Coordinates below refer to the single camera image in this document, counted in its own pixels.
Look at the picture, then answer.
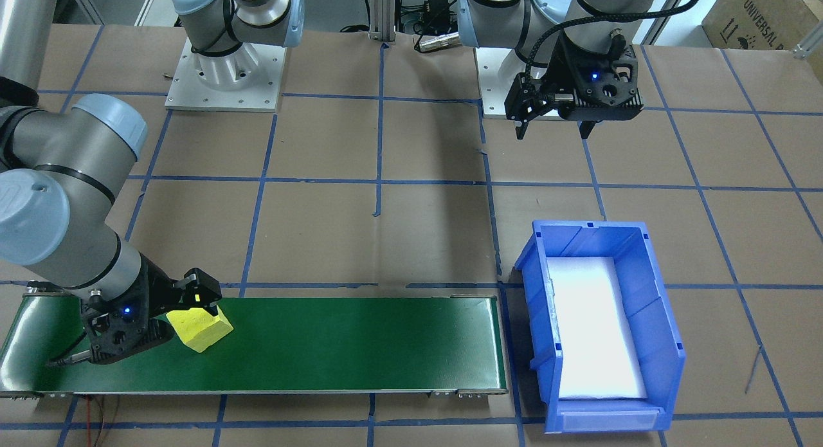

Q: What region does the yellow foam cube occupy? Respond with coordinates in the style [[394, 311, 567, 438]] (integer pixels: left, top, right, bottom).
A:
[[166, 304, 234, 354]]

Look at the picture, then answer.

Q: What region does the silver metal cylinder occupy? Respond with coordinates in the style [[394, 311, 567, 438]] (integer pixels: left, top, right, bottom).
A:
[[415, 32, 461, 53]]

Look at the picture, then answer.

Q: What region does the green conveyor belt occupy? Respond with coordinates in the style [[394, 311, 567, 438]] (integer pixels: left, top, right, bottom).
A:
[[0, 291, 510, 399]]

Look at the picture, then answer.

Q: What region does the brown cardboard box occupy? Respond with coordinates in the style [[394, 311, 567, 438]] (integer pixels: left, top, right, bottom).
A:
[[701, 0, 823, 52]]

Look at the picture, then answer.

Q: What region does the blue plastic storage bin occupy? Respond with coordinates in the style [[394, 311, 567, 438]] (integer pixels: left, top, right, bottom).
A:
[[514, 220, 687, 435]]

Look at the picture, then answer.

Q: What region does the white foam pad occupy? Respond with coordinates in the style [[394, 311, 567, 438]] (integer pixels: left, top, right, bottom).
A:
[[547, 256, 648, 401]]

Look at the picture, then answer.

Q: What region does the white square base plate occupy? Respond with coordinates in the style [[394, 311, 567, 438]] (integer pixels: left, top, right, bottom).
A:
[[475, 48, 583, 120], [164, 35, 287, 113]]

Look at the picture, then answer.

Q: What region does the red and black wire pair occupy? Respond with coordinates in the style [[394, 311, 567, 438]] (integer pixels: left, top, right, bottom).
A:
[[84, 396, 109, 447]]

